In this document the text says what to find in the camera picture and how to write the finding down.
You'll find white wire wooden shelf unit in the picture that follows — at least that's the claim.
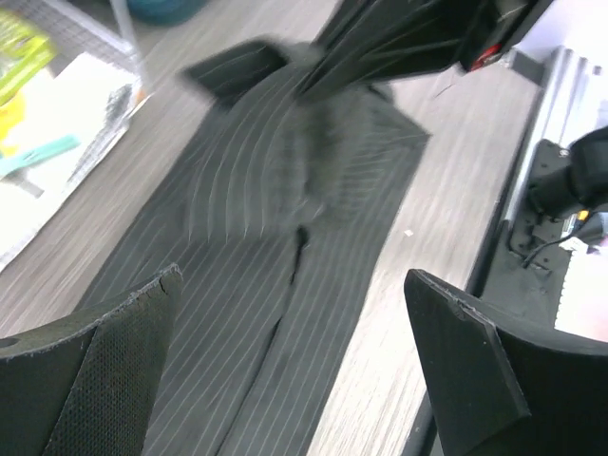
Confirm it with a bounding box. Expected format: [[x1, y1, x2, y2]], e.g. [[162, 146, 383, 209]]
[[44, 1, 148, 86]]

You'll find teal plastic basin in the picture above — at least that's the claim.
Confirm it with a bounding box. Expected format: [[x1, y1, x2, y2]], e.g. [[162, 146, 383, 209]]
[[126, 0, 208, 26]]

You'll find stack of books and papers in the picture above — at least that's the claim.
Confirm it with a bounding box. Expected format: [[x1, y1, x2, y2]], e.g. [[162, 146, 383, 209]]
[[1, 53, 141, 267]]

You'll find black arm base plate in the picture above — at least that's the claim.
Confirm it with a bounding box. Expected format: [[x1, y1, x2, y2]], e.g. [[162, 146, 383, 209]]
[[465, 140, 608, 333]]

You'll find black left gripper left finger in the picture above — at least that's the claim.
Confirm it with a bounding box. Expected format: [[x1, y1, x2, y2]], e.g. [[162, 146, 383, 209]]
[[1, 264, 182, 455]]

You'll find black pinstripe long sleeve shirt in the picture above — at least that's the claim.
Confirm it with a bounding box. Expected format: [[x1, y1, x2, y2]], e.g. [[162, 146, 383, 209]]
[[82, 39, 428, 455]]

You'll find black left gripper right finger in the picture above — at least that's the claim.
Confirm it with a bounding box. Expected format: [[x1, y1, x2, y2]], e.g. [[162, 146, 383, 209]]
[[404, 270, 607, 455]]

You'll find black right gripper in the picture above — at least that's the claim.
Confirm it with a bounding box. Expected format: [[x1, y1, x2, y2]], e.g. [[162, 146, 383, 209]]
[[298, 0, 551, 95]]

